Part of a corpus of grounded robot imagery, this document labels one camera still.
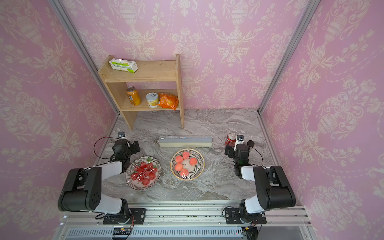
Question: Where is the patterned plate of strawberries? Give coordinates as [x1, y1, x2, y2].
[125, 155, 162, 191]

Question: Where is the clear plastic wrap sheet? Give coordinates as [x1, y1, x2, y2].
[169, 147, 207, 183]
[124, 155, 163, 192]

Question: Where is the cream plastic wrap dispenser box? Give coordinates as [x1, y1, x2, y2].
[158, 136, 214, 148]

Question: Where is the striped plate of peaches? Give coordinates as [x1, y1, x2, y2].
[170, 148, 206, 182]

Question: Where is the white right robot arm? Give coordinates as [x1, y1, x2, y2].
[225, 144, 296, 224]

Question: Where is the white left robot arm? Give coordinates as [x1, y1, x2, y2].
[58, 138, 141, 226]

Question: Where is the red soda can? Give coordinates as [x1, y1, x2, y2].
[225, 133, 237, 147]

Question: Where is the brown spice jar black lid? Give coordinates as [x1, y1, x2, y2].
[247, 140, 255, 148]

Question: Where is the orange drink can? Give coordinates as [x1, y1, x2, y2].
[127, 86, 142, 106]

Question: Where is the white yellow snack cup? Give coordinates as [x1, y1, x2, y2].
[146, 92, 159, 108]

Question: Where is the orange chip bag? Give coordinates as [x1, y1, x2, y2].
[157, 93, 179, 110]

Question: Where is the wooden two-tier shelf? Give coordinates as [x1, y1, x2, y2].
[98, 54, 185, 130]

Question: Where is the white green carton box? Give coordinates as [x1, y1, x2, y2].
[109, 59, 138, 73]

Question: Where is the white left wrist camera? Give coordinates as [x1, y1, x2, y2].
[118, 132, 127, 140]

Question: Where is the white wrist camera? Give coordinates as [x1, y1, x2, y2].
[118, 132, 127, 140]
[234, 135, 244, 150]

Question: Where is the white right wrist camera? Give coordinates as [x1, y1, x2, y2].
[234, 135, 244, 150]

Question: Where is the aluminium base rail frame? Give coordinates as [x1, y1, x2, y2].
[54, 200, 316, 240]

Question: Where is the left aluminium corner post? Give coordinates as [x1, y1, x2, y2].
[48, 0, 120, 116]

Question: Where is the aluminium corner post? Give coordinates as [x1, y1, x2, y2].
[48, 0, 120, 116]
[258, 0, 321, 116]

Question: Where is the right aluminium corner post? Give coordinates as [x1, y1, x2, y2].
[258, 0, 321, 116]

